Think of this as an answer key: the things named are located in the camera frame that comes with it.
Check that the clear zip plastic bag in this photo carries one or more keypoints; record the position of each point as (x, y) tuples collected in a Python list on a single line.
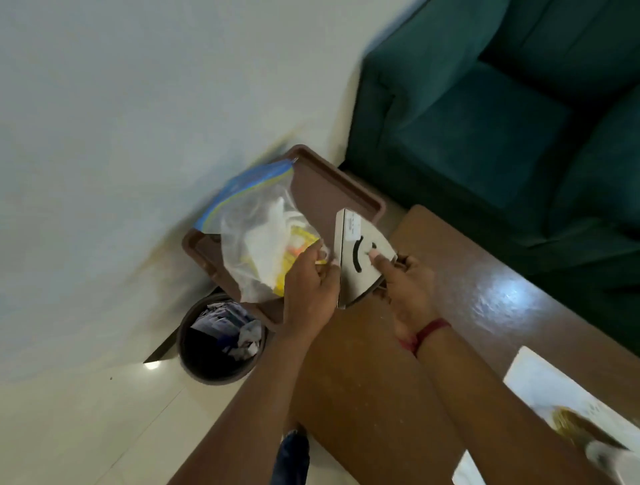
[(250, 225)]

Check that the dark brown trash bin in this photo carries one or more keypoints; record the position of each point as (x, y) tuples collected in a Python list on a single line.
[(200, 364)]

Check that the yellow wrapper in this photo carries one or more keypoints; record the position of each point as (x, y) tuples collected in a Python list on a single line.
[(300, 240)]

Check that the person's left forearm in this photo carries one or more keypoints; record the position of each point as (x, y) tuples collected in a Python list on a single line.
[(250, 409)]

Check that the brown plastic tray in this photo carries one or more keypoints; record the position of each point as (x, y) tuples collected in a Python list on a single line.
[(320, 190)]

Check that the person's blue jeans leg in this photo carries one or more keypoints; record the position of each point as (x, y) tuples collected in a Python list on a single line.
[(292, 457)]

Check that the person's left hand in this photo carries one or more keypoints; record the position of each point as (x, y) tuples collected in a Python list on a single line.
[(307, 295)]

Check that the grey triangular cardboard box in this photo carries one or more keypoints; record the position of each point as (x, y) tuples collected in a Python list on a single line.
[(357, 265)]

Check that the teal green sofa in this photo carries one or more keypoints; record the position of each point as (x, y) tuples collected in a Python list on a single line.
[(500, 125)]

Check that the white paper sheet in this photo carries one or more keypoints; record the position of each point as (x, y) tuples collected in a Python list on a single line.
[(540, 379)]

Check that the person's right hand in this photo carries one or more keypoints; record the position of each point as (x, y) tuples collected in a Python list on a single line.
[(412, 295)]

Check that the person's left thumb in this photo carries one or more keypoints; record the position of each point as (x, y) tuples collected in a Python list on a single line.
[(330, 275)]

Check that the crumpled trash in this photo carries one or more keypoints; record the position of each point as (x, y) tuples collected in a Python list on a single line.
[(235, 330)]

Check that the person's right forearm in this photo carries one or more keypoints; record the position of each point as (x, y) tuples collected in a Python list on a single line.
[(500, 409)]

